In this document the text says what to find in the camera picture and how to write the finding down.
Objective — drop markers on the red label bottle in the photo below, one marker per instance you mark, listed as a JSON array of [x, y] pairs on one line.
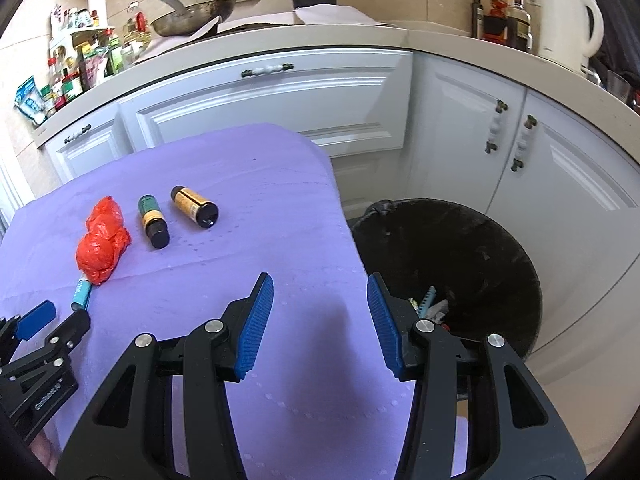
[[495, 25]]

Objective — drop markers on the yellow label brown bottle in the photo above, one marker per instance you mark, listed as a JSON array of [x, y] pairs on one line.
[[190, 202]]

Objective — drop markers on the paper towel roll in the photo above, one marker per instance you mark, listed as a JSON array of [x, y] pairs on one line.
[[98, 9]]

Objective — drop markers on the white curtain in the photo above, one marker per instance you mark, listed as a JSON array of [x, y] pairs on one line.
[[7, 195]]

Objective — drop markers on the purple tablecloth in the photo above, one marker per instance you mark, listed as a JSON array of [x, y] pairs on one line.
[[250, 185]]

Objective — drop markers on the dark slim bottle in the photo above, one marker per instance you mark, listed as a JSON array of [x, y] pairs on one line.
[[477, 15]]

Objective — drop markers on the green label brown bottle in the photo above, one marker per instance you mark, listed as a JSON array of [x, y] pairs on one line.
[[151, 217]]

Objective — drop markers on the cluster of condiment bottles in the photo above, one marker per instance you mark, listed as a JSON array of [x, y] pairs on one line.
[[75, 80]]

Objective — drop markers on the white kitchen cabinet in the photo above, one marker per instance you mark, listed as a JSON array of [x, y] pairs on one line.
[[250, 105]]

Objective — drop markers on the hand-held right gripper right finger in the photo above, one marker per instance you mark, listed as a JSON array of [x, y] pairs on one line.
[[384, 325]]

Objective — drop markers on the white spice rack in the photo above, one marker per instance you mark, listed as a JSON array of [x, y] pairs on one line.
[[85, 35]]

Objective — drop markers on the black trash bin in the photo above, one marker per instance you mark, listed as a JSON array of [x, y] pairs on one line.
[[465, 260]]

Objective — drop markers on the clear cooking oil bottle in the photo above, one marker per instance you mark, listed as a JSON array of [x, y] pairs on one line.
[[136, 30]]

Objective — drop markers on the metal frying pan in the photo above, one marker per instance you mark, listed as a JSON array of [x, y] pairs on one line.
[[195, 17]]

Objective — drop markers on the red plastic bag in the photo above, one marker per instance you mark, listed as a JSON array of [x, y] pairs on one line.
[[102, 245]]

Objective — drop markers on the dark sauce bottle white cap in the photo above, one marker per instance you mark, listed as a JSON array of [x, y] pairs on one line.
[[519, 25]]

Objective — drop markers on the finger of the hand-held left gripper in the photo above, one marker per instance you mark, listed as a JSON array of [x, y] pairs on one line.
[[35, 317], [70, 331]]

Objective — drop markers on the white electric kettle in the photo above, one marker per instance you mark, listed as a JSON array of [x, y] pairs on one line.
[[562, 25]]

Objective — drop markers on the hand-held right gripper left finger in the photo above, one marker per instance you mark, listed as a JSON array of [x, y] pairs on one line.
[[252, 330]]

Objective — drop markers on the small teal tube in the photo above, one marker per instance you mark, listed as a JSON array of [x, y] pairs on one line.
[[80, 295]]

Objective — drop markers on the pale stove cover cloth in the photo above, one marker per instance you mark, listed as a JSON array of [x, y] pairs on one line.
[[330, 14]]

